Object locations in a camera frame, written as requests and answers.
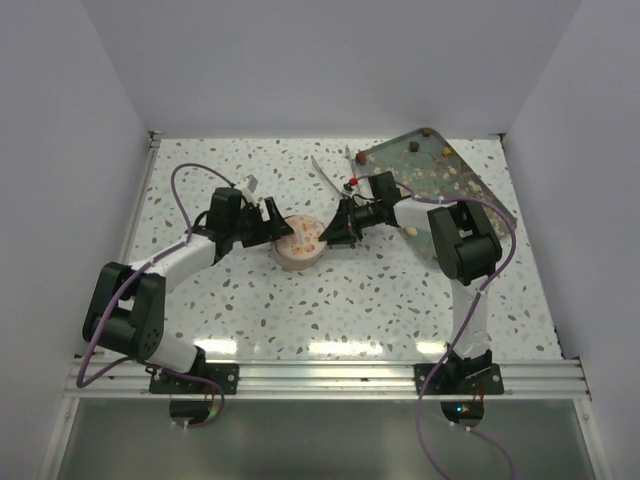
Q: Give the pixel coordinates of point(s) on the round silver tin lid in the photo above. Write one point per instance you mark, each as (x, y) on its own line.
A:
(306, 230)

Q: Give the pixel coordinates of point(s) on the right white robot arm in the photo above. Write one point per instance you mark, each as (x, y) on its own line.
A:
(466, 246)

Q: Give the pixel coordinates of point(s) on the green floral metal tray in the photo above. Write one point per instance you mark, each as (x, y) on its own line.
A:
(436, 169)

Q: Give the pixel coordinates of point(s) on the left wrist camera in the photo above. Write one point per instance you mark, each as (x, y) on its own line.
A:
(247, 186)

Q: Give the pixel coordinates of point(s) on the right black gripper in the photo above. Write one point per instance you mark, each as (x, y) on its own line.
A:
(344, 228)

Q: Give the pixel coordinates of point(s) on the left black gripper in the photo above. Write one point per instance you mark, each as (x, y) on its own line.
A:
(273, 229)

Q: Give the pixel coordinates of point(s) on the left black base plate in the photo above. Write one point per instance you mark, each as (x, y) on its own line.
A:
(211, 378)

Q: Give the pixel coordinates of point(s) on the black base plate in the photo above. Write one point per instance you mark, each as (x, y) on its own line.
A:
(211, 378)
(457, 380)

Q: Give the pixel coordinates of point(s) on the round silver tin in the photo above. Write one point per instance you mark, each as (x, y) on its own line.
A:
(297, 258)

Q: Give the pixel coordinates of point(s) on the metal tongs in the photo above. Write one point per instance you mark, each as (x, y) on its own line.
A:
(340, 189)

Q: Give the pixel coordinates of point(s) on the aluminium rail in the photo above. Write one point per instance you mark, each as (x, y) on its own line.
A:
(354, 380)

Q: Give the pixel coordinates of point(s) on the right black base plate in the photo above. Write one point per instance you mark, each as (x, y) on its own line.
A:
(457, 380)

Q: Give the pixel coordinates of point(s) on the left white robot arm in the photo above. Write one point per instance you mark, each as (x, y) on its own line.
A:
(126, 313)

